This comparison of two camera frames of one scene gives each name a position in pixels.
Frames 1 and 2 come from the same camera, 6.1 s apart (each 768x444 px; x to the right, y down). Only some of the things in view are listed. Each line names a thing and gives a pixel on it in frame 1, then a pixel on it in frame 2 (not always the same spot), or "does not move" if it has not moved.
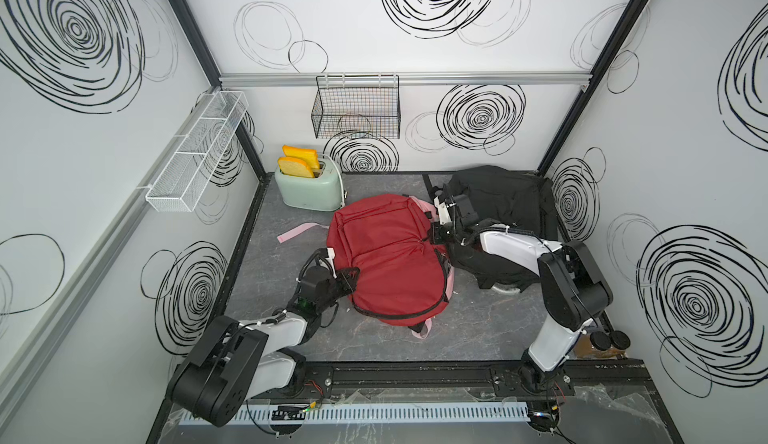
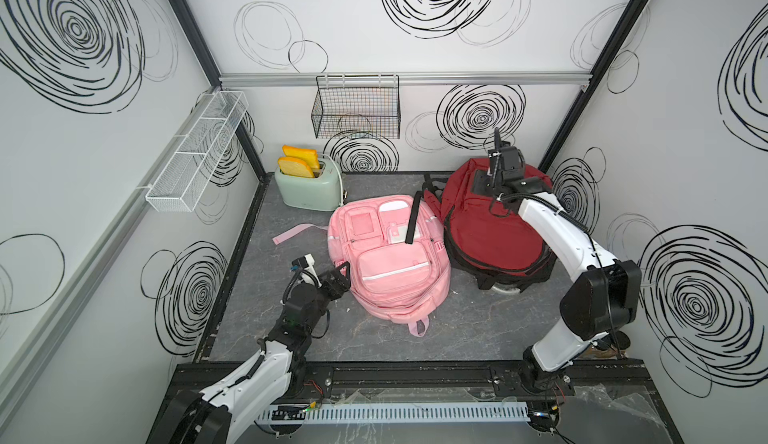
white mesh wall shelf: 192,161 does not move
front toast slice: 295,167 does not move
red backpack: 403,273 to 489,242
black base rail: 462,381 does not move
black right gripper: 435,234 to 475,180
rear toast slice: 309,156 does not move
